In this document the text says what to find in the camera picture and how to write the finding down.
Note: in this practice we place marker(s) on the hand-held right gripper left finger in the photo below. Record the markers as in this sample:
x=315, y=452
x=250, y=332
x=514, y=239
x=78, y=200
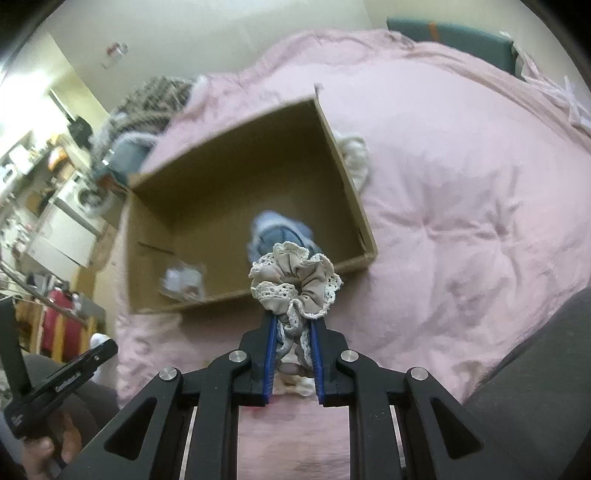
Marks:
x=269, y=364

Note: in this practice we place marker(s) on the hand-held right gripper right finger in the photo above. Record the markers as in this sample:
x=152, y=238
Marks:
x=316, y=364

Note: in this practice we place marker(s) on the beige lace-trimmed scrunchie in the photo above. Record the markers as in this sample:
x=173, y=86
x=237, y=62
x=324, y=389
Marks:
x=295, y=282

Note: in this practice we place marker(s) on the blue denim scrunchie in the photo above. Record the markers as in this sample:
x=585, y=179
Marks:
x=277, y=235

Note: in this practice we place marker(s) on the brown cardboard box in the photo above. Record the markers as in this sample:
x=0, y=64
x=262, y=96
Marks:
x=240, y=194

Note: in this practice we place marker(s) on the person's left hand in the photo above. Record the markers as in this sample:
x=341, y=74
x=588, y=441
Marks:
x=51, y=443

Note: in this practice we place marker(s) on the red suitcase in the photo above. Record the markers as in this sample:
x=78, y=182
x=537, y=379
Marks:
x=64, y=323

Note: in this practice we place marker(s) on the clear plastic packet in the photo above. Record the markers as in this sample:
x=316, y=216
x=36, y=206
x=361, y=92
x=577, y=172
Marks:
x=182, y=282

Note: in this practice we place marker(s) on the white washing machine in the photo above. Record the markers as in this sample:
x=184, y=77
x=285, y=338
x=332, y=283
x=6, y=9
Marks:
x=78, y=198

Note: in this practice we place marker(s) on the pink quilted blanket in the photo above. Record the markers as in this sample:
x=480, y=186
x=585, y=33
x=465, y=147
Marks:
x=443, y=203

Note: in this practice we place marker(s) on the cream lace scrunchie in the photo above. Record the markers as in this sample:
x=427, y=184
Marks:
x=355, y=159

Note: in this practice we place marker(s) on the dark grey pants leg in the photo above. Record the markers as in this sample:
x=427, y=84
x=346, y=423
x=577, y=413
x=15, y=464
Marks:
x=531, y=397

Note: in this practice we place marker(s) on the blue grey pillow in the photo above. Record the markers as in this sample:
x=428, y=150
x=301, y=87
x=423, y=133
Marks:
x=127, y=154

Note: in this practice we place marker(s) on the teal cushion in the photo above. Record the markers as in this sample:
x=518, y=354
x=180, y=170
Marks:
x=452, y=39

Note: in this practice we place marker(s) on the white patterned cloth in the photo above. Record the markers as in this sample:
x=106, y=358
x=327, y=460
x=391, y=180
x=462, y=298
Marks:
x=549, y=87

